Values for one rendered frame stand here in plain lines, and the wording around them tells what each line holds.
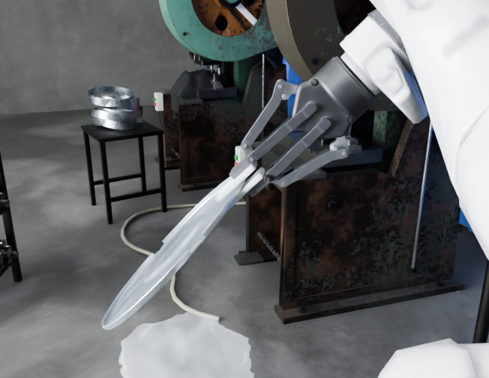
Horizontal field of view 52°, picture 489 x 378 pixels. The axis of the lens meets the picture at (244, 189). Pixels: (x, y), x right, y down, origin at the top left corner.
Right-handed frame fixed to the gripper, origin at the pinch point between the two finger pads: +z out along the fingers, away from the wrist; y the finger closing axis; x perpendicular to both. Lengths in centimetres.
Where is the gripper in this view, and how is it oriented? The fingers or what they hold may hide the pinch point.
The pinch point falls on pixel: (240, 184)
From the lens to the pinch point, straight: 66.8
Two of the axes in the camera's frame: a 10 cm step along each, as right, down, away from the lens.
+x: -1.2, 3.4, -9.3
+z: -7.0, 6.4, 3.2
